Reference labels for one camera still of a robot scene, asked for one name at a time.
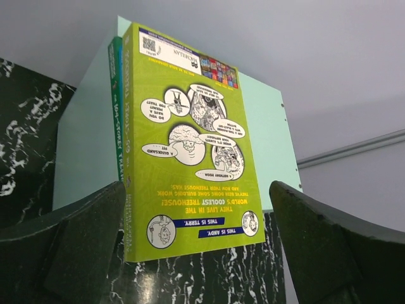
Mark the mint green open box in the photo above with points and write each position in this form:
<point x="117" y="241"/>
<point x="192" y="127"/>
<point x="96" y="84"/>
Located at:
<point x="86" y="151"/>

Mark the green 104-Storey Treehouse book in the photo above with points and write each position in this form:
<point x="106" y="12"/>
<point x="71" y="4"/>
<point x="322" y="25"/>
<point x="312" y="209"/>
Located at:
<point x="116" y="99"/>

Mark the lime green book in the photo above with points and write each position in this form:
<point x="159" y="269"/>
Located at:
<point x="188" y="166"/>

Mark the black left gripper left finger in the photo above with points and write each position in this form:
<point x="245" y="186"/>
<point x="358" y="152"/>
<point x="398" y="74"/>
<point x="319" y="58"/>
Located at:
<point x="62" y="256"/>

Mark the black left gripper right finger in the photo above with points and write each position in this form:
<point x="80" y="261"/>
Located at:
<point x="335" y="257"/>

